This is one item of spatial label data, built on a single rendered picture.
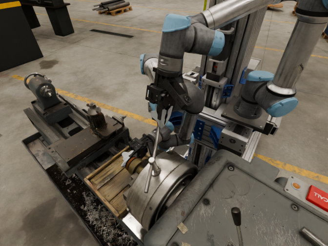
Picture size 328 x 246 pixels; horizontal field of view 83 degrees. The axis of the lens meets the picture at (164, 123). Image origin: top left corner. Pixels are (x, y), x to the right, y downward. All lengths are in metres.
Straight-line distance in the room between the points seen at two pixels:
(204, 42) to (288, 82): 0.42
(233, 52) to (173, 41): 0.65
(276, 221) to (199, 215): 0.21
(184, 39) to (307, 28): 0.42
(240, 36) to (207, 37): 0.55
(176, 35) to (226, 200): 0.51
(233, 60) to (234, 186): 0.75
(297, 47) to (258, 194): 0.52
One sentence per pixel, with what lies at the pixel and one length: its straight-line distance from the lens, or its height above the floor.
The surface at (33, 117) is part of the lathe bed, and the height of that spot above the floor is 0.87.
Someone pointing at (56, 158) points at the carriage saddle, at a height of 0.93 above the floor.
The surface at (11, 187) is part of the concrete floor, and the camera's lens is 2.61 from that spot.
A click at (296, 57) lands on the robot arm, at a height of 1.54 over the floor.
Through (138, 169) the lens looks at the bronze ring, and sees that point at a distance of 0.85.
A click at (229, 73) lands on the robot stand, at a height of 1.28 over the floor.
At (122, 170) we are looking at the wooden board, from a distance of 1.13.
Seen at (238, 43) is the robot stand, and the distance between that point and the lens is 1.15.
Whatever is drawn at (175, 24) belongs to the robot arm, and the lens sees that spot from 0.56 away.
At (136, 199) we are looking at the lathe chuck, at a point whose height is 1.17.
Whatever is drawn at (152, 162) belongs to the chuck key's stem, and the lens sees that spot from 0.61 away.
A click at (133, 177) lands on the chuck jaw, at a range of 0.84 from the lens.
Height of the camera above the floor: 1.81
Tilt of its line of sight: 43 degrees down
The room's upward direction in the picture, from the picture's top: straight up
